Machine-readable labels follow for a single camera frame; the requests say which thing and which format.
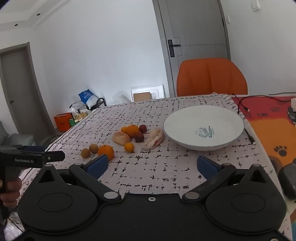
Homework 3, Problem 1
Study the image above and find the black cable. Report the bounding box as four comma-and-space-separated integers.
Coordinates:
232, 92, 296, 114

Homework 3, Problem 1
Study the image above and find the orange chair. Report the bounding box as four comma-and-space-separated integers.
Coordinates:
176, 58, 248, 97

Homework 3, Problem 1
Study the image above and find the white ceramic plate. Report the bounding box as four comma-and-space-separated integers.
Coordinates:
163, 105, 245, 151

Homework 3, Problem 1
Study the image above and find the large orange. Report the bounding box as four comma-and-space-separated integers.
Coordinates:
127, 125, 140, 138

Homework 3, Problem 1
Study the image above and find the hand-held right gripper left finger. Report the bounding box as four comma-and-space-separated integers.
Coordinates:
36, 154, 122, 205

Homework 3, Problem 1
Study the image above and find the brown cardboard piece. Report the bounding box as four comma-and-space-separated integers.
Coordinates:
133, 92, 151, 102

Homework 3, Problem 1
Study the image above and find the grey door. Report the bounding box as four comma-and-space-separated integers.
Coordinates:
153, 0, 232, 98

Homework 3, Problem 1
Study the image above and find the black metal rack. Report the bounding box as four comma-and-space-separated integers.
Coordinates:
69, 98, 107, 114

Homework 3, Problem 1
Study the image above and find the blue and white bag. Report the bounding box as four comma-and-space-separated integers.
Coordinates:
78, 89, 97, 107

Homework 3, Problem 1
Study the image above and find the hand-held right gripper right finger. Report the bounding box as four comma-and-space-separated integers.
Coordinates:
182, 155, 271, 205

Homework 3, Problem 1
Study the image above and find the black door handle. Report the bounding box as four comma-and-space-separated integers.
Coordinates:
168, 39, 181, 58

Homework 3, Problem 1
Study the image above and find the medium orange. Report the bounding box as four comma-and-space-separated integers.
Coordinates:
97, 145, 115, 161

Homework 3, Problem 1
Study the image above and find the grey sofa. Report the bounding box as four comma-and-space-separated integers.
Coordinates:
0, 120, 35, 147

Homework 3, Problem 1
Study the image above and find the orange printed mat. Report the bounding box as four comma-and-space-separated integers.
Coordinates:
231, 95, 296, 186

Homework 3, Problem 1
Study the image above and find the person's left hand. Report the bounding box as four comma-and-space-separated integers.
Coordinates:
0, 177, 23, 209

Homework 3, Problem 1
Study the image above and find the peeled pomelo piece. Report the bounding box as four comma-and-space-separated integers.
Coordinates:
141, 127, 165, 151

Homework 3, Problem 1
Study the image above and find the white foam packaging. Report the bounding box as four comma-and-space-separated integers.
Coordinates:
130, 85, 165, 102

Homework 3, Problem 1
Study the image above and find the grey-brown door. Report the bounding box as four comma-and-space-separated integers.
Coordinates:
0, 42, 55, 139

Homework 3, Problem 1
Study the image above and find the orange box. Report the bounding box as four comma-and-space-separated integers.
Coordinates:
54, 113, 73, 132

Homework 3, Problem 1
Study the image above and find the clear plastic bag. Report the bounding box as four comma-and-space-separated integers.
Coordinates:
113, 91, 130, 103

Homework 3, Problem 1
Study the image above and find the black rounded object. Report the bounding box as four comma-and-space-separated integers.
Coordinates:
278, 163, 296, 200

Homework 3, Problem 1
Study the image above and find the peeled mandarin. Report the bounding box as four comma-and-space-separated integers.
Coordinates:
112, 132, 131, 146

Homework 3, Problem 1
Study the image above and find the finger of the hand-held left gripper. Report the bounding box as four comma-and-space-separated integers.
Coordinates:
42, 151, 66, 163
0, 145, 48, 153

